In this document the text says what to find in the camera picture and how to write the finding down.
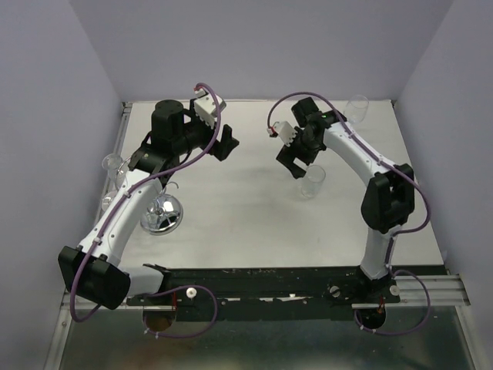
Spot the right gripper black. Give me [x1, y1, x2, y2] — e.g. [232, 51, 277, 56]
[277, 126, 321, 178]

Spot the removed wine glass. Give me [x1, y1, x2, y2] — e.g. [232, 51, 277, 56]
[344, 94, 369, 125]
[300, 165, 326, 198]

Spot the chrome wine glass rack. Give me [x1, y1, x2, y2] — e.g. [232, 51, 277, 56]
[140, 186, 184, 236]

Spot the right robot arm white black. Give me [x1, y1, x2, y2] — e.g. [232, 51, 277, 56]
[267, 92, 415, 302]

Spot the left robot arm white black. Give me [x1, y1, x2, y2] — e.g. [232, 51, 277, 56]
[58, 93, 239, 311]

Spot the upper left hanging glass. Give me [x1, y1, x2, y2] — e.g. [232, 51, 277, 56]
[102, 153, 128, 189]

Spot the hanging glass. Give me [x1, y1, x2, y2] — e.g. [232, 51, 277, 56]
[101, 190, 117, 211]
[102, 153, 128, 189]

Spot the lower left hanging glass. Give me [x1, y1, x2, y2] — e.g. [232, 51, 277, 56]
[101, 190, 117, 211]

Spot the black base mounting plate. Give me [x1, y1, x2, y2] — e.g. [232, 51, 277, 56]
[126, 267, 400, 321]

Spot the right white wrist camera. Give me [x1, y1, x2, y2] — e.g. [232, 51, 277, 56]
[267, 121, 297, 147]

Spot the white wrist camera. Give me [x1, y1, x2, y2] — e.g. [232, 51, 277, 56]
[193, 89, 226, 130]
[267, 121, 297, 147]

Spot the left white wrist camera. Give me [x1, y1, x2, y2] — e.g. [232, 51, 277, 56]
[193, 89, 226, 130]

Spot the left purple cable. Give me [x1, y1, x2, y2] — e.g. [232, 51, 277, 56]
[69, 81, 217, 338]

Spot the aluminium rail frame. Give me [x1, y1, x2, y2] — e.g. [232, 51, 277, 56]
[42, 100, 478, 370]

